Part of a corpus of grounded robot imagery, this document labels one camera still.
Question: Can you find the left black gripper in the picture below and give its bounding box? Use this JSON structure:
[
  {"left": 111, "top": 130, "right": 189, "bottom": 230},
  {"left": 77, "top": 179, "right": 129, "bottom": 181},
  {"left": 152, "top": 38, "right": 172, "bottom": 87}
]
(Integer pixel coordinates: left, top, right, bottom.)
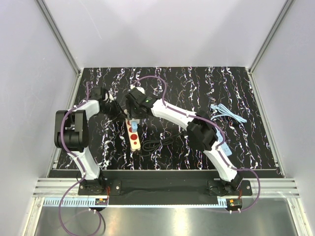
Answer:
[{"left": 101, "top": 99, "right": 126, "bottom": 122}]

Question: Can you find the beige red power strip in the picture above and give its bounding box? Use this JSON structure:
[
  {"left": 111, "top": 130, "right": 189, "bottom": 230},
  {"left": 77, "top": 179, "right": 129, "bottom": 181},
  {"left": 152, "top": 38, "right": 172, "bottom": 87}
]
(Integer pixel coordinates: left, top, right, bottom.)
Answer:
[{"left": 126, "top": 119, "right": 141, "bottom": 151}]

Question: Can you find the blue usb charger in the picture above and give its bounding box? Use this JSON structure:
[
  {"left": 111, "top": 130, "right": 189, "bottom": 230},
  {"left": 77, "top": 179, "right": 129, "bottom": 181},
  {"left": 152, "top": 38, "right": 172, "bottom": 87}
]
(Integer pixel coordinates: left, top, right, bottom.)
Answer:
[{"left": 130, "top": 121, "right": 138, "bottom": 132}]

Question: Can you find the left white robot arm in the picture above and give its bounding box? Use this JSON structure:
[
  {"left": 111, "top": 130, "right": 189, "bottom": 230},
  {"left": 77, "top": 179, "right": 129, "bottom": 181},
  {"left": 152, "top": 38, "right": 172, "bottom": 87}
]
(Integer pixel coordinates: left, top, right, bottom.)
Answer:
[{"left": 54, "top": 87, "right": 126, "bottom": 195}]

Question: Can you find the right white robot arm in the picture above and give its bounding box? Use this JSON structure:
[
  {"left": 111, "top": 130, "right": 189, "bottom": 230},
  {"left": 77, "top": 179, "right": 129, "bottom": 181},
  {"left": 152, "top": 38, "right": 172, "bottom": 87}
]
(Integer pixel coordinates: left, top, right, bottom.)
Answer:
[{"left": 126, "top": 87, "right": 243, "bottom": 195}]

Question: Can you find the light blue power strip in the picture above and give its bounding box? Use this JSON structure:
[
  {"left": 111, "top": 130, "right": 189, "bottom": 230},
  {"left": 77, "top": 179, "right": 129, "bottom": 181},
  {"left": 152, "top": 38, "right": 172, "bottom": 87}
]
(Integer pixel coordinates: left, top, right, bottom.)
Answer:
[{"left": 216, "top": 130, "right": 232, "bottom": 157}]

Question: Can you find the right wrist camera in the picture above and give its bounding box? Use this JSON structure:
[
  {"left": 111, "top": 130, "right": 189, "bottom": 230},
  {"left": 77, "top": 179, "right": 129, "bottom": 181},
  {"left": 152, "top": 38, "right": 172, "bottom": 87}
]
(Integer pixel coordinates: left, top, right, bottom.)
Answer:
[{"left": 130, "top": 85, "right": 145, "bottom": 94}]

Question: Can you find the black power strip cable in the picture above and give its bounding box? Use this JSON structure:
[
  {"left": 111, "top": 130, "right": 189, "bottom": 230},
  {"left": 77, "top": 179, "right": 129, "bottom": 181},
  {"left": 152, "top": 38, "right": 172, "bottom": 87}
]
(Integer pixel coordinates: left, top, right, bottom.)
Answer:
[{"left": 141, "top": 131, "right": 188, "bottom": 152}]

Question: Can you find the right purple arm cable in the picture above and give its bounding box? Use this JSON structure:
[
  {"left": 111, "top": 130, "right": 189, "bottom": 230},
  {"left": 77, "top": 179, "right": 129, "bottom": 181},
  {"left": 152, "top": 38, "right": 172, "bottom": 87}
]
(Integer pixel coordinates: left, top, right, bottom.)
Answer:
[{"left": 132, "top": 75, "right": 261, "bottom": 212}]

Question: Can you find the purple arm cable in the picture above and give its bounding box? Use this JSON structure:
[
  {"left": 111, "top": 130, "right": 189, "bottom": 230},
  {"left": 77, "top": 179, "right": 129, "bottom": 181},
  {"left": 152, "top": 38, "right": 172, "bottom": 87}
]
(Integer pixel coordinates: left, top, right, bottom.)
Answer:
[
  {"left": 132, "top": 75, "right": 261, "bottom": 212},
  {"left": 58, "top": 82, "right": 102, "bottom": 236}
]

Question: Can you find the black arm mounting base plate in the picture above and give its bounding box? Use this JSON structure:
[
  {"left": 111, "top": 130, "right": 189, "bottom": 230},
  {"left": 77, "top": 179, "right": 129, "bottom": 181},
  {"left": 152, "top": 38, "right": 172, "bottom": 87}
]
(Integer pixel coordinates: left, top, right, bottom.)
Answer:
[{"left": 78, "top": 170, "right": 252, "bottom": 197}]

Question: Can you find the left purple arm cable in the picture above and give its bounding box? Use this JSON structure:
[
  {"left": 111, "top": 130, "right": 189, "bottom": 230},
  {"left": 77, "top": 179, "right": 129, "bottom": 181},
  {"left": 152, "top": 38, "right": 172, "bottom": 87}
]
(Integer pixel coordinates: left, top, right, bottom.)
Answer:
[{"left": 58, "top": 82, "right": 102, "bottom": 236}]

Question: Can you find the light blue coiled cable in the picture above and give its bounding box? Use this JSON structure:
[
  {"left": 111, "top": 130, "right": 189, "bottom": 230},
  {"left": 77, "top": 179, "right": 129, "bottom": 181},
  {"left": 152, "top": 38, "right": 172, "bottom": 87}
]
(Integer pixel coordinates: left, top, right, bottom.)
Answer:
[{"left": 210, "top": 103, "right": 248, "bottom": 124}]

